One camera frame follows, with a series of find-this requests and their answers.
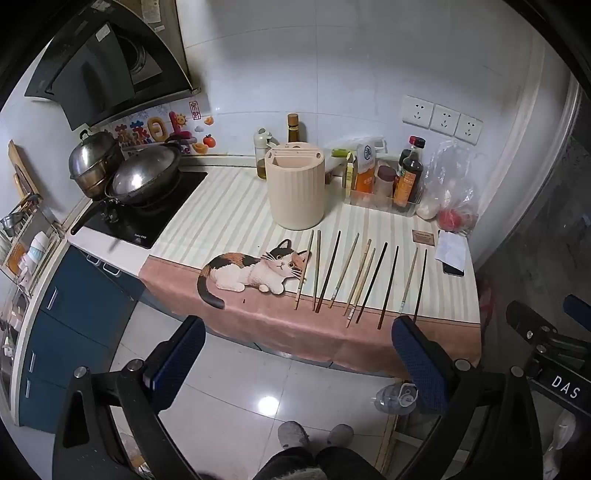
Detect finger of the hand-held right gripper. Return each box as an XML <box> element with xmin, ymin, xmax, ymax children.
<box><xmin>563</xmin><ymin>294</ymin><xmax>591</xmax><ymax>320</ymax></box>
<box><xmin>505</xmin><ymin>300</ymin><xmax>558</xmax><ymax>345</ymax></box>

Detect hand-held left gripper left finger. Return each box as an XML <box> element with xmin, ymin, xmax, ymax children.
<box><xmin>53</xmin><ymin>315</ymin><xmax>207</xmax><ymax>480</ymax></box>

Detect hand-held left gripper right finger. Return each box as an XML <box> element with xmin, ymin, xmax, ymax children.
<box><xmin>392</xmin><ymin>315</ymin><xmax>543</xmax><ymax>480</ymax></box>

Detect row of chopsticks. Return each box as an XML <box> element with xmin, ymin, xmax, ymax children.
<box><xmin>294</xmin><ymin>229</ymin><xmax>429</xmax><ymax>329</ymax></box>

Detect beige ribbed utensil holder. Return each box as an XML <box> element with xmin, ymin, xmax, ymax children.
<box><xmin>265</xmin><ymin>142</ymin><xmax>327</xmax><ymax>230</ymax></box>

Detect person's right hand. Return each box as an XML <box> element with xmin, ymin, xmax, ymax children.
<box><xmin>544</xmin><ymin>408</ymin><xmax>579</xmax><ymax>472</ymax></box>

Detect clear water bottle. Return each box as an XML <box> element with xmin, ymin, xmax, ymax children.
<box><xmin>375</xmin><ymin>381</ymin><xmax>419</xmax><ymax>414</ymax></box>

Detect wooden plank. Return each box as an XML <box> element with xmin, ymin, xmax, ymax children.
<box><xmin>374</xmin><ymin>413</ymin><xmax>402</xmax><ymax>472</ymax></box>

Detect person's grey slipper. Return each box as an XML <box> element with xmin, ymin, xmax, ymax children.
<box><xmin>327</xmin><ymin>424</ymin><xmax>355</xmax><ymax>448</ymax></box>
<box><xmin>278</xmin><ymin>421</ymin><xmax>311</xmax><ymax>448</ymax></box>

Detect blue kitchen cabinet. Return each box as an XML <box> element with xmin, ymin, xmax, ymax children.
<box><xmin>18</xmin><ymin>242</ymin><xmax>148</xmax><ymax>435</ymax></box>

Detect red tomato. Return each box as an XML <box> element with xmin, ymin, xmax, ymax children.
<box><xmin>438</xmin><ymin>209</ymin><xmax>478</xmax><ymax>232</ymax></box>

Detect black induction cooktop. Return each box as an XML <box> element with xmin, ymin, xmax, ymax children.
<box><xmin>69</xmin><ymin>170</ymin><xmax>208</xmax><ymax>250</ymax></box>

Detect person's dark trousers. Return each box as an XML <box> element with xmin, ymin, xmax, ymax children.
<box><xmin>252</xmin><ymin>445</ymin><xmax>386</xmax><ymax>480</ymax></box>

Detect cat print striped tablecloth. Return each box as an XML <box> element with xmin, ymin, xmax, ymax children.
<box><xmin>139</xmin><ymin>164</ymin><xmax>482</xmax><ymax>379</ymax></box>

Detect clear plastic organizer bin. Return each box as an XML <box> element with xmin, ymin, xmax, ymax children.
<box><xmin>344</xmin><ymin>182</ymin><xmax>423</xmax><ymax>217</ymax></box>

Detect clear plastic bag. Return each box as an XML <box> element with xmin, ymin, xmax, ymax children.
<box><xmin>416</xmin><ymin>141</ymin><xmax>481</xmax><ymax>236</ymax></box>

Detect soy sauce bottle red cap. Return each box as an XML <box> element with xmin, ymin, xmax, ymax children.
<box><xmin>393</xmin><ymin>135</ymin><xmax>426</xmax><ymax>208</ymax></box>

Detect steel wok with lid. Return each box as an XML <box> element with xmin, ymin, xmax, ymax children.
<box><xmin>69</xmin><ymin>143</ymin><xmax>183</xmax><ymax>236</ymax></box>

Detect metal dish rack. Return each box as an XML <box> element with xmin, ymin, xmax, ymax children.
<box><xmin>0</xmin><ymin>194</ymin><xmax>63</xmax><ymax>296</ymax></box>

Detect jar with brown lid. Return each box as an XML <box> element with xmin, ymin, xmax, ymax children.
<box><xmin>374</xmin><ymin>165</ymin><xmax>397</xmax><ymax>199</ymax></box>

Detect yellow seasoning box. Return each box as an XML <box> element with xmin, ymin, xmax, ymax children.
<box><xmin>344</xmin><ymin>154</ymin><xmax>358</xmax><ymax>201</ymax></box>

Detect white orange seasoning bag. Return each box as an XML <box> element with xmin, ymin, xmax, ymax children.
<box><xmin>353</xmin><ymin>137</ymin><xmax>386</xmax><ymax>193</ymax></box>

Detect clear oil dispenser bottle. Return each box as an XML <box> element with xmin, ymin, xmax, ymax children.
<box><xmin>254</xmin><ymin>128</ymin><xmax>281</xmax><ymax>181</ymax></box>

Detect steel steamer pot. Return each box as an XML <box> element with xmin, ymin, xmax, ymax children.
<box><xmin>68</xmin><ymin>130</ymin><xmax>124</xmax><ymax>199</ymax></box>

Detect wooden cutting board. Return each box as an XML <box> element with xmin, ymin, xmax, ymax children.
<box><xmin>7</xmin><ymin>140</ymin><xmax>38</xmax><ymax>199</ymax></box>

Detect black range hood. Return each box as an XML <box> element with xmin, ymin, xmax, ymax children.
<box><xmin>23</xmin><ymin>0</ymin><xmax>201</xmax><ymax>132</ymax></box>

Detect white wall socket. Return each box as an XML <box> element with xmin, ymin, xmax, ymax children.
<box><xmin>455</xmin><ymin>113</ymin><xmax>484</xmax><ymax>145</ymax></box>
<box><xmin>430</xmin><ymin>104</ymin><xmax>461</xmax><ymax>134</ymax></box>
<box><xmin>401</xmin><ymin>95</ymin><xmax>435</xmax><ymax>126</ymax></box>

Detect colourful wall stickers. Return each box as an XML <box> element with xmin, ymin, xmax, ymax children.
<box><xmin>104</xmin><ymin>99</ymin><xmax>218</xmax><ymax>155</ymax></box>

